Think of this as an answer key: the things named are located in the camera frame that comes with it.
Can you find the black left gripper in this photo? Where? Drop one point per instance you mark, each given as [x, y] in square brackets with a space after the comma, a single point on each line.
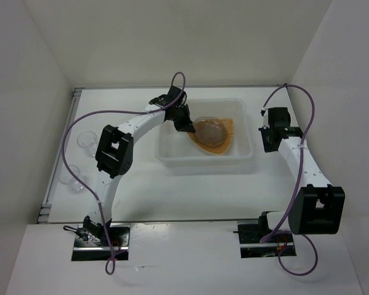
[187, 125]

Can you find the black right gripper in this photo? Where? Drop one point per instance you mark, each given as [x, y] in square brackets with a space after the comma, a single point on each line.
[267, 147]

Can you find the clear glass dish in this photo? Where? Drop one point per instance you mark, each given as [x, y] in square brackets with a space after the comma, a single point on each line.
[210, 131]

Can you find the orange woven triangular plate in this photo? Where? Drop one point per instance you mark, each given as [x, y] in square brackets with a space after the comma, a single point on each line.
[221, 150]

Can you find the clear plastic cup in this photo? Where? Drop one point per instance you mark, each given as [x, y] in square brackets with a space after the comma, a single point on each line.
[88, 140]
[66, 178]

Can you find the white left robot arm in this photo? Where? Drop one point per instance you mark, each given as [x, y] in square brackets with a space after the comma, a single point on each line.
[114, 153]

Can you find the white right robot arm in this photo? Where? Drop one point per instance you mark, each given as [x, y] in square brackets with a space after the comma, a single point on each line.
[316, 205]

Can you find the translucent white plastic bin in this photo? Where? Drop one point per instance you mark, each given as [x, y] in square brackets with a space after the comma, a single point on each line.
[175, 149]

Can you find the clear plastic cup front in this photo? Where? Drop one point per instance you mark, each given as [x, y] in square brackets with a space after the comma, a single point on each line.
[66, 178]

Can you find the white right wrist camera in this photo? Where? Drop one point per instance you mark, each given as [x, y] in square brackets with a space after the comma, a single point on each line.
[264, 114]

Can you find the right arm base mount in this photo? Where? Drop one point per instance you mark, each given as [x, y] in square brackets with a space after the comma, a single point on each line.
[249, 235]

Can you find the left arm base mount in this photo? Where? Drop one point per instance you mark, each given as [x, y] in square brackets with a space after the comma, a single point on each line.
[88, 248]

